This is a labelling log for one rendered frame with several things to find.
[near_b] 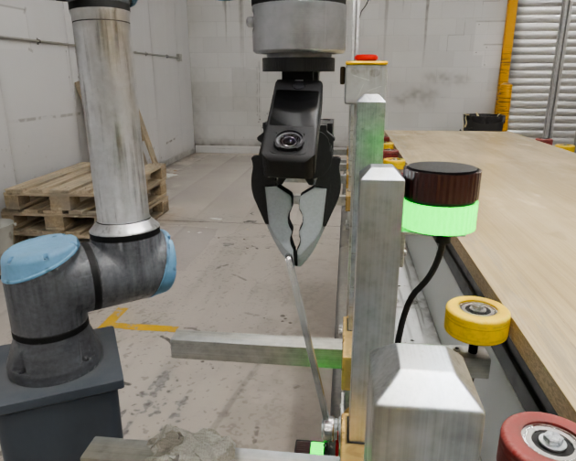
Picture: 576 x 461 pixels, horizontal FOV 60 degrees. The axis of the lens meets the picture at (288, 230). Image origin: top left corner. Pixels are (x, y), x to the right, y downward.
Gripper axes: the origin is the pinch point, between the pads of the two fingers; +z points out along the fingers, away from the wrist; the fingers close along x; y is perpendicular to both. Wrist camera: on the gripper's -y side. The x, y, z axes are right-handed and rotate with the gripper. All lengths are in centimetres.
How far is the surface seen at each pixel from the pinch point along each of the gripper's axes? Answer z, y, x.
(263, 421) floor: 102, 101, 21
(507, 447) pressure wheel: 10.7, -13.9, -18.9
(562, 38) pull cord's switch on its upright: -36, 246, -117
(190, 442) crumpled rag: 13.3, -13.2, 8.2
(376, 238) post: -5.8, -10.5, -7.6
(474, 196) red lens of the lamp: -9.6, -10.8, -14.7
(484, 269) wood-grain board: 11.4, 28.1, -27.5
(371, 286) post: -1.6, -10.5, -7.4
